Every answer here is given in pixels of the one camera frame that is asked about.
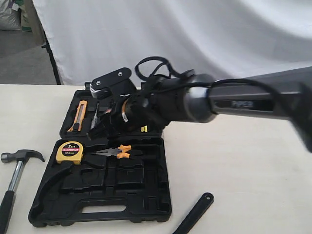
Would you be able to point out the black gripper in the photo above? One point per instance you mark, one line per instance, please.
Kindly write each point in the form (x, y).
(128, 114)

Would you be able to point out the steel claw hammer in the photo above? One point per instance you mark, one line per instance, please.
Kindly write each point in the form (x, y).
(21, 157)

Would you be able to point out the black handled adjustable wrench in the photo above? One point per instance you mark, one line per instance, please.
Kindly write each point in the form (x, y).
(195, 214)

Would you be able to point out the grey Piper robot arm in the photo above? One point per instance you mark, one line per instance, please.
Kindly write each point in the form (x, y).
(199, 98)

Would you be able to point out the black plastic tool case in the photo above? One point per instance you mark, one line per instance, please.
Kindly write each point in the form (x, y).
(103, 188)

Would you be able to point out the orange utility knife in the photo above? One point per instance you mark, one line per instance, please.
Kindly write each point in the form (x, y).
(79, 117)

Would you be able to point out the yellow tape measure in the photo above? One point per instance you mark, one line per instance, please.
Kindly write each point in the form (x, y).
(70, 151)

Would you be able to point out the white backdrop cloth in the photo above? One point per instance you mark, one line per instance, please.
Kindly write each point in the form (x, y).
(223, 38)

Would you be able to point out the black backdrop stand pole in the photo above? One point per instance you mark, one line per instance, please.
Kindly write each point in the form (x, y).
(46, 46)

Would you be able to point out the cardboard box with green print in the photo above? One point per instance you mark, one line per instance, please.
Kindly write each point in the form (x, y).
(25, 24)

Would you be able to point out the grey sack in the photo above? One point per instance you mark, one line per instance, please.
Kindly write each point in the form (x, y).
(9, 15)

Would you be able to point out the orange handled pliers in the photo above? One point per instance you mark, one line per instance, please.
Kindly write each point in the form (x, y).
(123, 151)

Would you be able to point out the yellow handled long screwdriver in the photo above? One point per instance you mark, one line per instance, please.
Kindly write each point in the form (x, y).
(144, 128)

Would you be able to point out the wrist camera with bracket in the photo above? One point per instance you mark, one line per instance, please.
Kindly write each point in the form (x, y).
(113, 84)

